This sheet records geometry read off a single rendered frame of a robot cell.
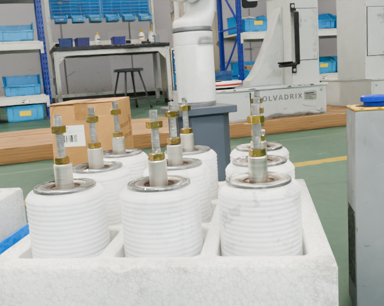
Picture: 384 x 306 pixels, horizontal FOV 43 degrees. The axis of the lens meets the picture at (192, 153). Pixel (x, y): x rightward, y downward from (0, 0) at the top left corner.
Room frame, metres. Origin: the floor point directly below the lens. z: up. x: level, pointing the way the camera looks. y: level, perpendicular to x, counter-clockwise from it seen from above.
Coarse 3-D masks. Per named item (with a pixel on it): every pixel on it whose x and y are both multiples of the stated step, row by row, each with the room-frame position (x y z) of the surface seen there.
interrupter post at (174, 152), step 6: (168, 144) 0.68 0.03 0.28; (180, 144) 0.68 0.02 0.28; (168, 150) 0.68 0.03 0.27; (174, 150) 0.67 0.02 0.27; (180, 150) 0.68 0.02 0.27; (168, 156) 0.68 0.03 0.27; (174, 156) 0.67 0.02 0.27; (180, 156) 0.68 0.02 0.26; (168, 162) 0.68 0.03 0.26; (174, 162) 0.67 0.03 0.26; (180, 162) 0.67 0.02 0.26
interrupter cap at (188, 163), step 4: (184, 160) 0.70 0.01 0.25; (188, 160) 0.70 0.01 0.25; (192, 160) 0.69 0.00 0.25; (196, 160) 0.69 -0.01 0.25; (200, 160) 0.68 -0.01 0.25; (184, 164) 0.69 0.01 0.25; (188, 164) 0.67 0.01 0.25; (192, 164) 0.67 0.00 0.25; (196, 164) 0.66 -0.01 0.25; (200, 164) 0.67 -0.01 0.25; (168, 168) 0.65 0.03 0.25; (172, 168) 0.65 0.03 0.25; (176, 168) 0.65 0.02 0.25; (180, 168) 0.65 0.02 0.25; (184, 168) 0.65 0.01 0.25; (188, 168) 0.65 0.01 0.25
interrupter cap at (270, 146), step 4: (240, 144) 0.81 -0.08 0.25; (244, 144) 0.81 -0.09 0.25; (248, 144) 0.80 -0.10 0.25; (268, 144) 0.80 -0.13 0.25; (272, 144) 0.79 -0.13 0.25; (276, 144) 0.79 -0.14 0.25; (280, 144) 0.78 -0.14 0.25; (236, 148) 0.78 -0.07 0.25; (240, 148) 0.77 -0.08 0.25; (244, 148) 0.77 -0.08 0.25; (248, 148) 0.77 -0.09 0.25; (268, 148) 0.76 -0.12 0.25; (272, 148) 0.75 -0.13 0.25; (276, 148) 0.75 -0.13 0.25; (280, 148) 0.76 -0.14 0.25
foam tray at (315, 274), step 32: (320, 224) 0.59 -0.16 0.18; (0, 256) 0.56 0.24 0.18; (32, 256) 0.58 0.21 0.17; (96, 256) 0.53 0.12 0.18; (256, 256) 0.50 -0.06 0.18; (288, 256) 0.49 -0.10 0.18; (320, 256) 0.49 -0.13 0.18; (0, 288) 0.52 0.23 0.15; (32, 288) 0.51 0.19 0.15; (64, 288) 0.50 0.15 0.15; (96, 288) 0.50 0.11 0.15; (128, 288) 0.49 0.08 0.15; (160, 288) 0.49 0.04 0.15; (192, 288) 0.48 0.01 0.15; (224, 288) 0.48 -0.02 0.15; (256, 288) 0.47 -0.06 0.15; (288, 288) 0.47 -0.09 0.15; (320, 288) 0.46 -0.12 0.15
